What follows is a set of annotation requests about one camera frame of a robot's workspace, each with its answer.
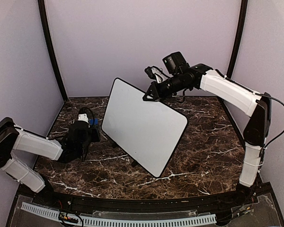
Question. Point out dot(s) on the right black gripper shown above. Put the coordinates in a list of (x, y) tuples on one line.
[(156, 93)]

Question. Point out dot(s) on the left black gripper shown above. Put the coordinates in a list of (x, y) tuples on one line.
[(96, 137)]

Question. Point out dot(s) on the blue whiteboard eraser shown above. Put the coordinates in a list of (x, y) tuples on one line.
[(93, 123)]

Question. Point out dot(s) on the white whiteboard black frame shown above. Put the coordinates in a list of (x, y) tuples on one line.
[(148, 132)]

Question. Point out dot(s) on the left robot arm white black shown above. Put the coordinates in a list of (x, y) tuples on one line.
[(73, 145)]

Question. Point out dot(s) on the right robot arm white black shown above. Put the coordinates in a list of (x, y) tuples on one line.
[(181, 77)]

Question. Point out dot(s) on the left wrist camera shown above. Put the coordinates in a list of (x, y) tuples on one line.
[(85, 114)]

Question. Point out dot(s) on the right black frame post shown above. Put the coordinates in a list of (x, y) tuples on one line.
[(238, 37)]

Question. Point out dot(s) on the black frame post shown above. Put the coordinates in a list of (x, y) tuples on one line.
[(238, 37), (50, 49)]

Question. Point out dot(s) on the white slotted cable duct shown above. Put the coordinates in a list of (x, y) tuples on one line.
[(121, 219)]

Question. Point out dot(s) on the left black frame post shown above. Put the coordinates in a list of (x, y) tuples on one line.
[(50, 49)]

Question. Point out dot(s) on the black curved front rail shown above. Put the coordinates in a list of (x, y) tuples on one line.
[(222, 202)]

